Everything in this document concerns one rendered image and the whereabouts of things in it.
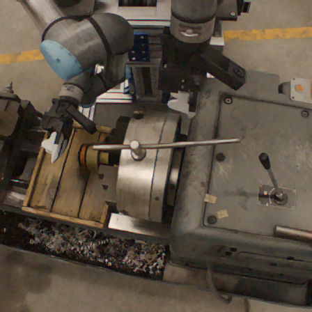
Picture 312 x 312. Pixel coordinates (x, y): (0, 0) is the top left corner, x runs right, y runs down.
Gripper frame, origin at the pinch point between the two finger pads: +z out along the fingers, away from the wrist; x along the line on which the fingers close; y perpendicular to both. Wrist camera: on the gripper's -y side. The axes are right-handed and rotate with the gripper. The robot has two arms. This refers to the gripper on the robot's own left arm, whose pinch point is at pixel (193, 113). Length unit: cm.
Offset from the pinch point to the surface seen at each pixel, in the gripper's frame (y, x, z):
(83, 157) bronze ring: 30.0, -2.6, 27.5
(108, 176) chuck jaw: 21.4, 1.4, 28.8
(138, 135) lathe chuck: 13.2, -3.0, 14.0
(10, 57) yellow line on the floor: 148, -135, 107
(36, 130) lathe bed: 60, -24, 47
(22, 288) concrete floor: 83, 15, 147
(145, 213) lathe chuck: 8.6, 10.3, 29.3
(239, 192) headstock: -13.3, 8.1, 15.0
